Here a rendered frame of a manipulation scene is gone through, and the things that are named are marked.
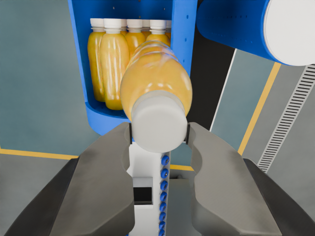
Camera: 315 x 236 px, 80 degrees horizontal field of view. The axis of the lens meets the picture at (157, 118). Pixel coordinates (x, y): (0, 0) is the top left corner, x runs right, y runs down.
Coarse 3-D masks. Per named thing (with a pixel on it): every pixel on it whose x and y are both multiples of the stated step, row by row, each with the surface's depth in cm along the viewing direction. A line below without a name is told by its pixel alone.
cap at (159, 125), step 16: (160, 96) 13; (144, 112) 12; (160, 112) 12; (176, 112) 12; (144, 128) 13; (160, 128) 13; (176, 128) 13; (144, 144) 13; (160, 144) 13; (176, 144) 13
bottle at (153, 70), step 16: (144, 48) 23; (160, 48) 22; (128, 64) 21; (144, 64) 16; (160, 64) 16; (176, 64) 17; (128, 80) 16; (144, 80) 15; (160, 80) 15; (176, 80) 15; (128, 96) 15; (144, 96) 14; (176, 96) 14; (192, 96) 18; (128, 112) 16
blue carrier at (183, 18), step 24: (72, 0) 41; (96, 0) 50; (120, 0) 54; (144, 0) 55; (168, 0) 53; (192, 0) 37; (72, 24) 41; (192, 24) 40; (192, 48) 45; (96, 120) 45; (120, 120) 42
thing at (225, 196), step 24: (192, 144) 12; (216, 144) 10; (192, 168) 11; (216, 168) 9; (240, 168) 9; (192, 192) 8; (216, 192) 7; (240, 192) 7; (192, 216) 8; (216, 216) 7; (240, 216) 7; (264, 216) 7
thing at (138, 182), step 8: (136, 184) 87; (144, 184) 87; (152, 184) 87; (136, 192) 81; (144, 192) 81; (152, 192) 83; (136, 200) 77; (144, 200) 77; (152, 200) 79; (136, 208) 78; (144, 208) 78; (152, 208) 78
